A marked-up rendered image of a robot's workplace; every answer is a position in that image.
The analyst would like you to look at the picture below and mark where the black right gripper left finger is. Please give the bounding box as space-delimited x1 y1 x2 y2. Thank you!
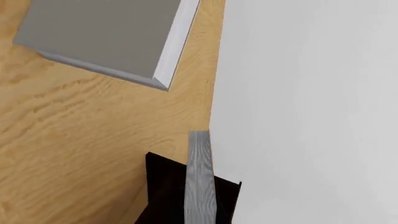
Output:
134 151 188 224

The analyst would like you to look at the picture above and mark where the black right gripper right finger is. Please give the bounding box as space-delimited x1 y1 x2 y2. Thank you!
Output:
213 174 243 224

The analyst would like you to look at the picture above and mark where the grey book with white pages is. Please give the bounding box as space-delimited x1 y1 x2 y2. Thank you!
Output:
12 0 201 92

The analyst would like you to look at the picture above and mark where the grey wooden table leg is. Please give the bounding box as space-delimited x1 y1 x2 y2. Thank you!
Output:
183 129 218 224

